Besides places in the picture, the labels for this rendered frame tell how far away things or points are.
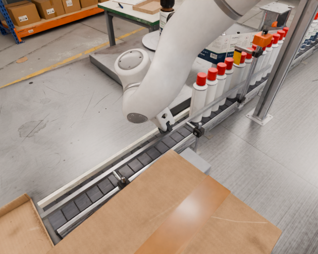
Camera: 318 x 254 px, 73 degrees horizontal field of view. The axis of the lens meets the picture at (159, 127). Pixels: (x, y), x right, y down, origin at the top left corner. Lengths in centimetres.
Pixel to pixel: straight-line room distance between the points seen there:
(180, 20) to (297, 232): 65
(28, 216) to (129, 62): 55
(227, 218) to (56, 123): 81
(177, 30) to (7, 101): 99
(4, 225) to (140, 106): 55
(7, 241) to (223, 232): 60
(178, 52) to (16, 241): 65
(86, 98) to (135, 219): 81
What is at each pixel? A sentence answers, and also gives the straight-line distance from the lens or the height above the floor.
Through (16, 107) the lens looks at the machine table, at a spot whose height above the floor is 83.
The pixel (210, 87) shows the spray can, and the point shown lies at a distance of 80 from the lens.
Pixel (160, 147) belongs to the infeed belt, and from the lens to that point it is 77.
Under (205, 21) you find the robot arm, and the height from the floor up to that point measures 135.
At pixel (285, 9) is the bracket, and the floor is 114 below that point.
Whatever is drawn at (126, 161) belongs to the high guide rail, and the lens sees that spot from 64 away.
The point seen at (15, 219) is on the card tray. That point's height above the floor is 83.
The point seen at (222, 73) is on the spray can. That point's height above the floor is 106.
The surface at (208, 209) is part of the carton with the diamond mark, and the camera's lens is 40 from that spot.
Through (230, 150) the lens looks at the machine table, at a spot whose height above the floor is 83.
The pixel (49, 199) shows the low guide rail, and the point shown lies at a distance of 70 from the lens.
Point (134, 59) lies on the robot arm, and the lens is 50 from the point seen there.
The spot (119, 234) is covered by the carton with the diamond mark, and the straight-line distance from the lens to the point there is 38.
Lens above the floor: 148
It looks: 46 degrees down
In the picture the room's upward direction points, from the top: straight up
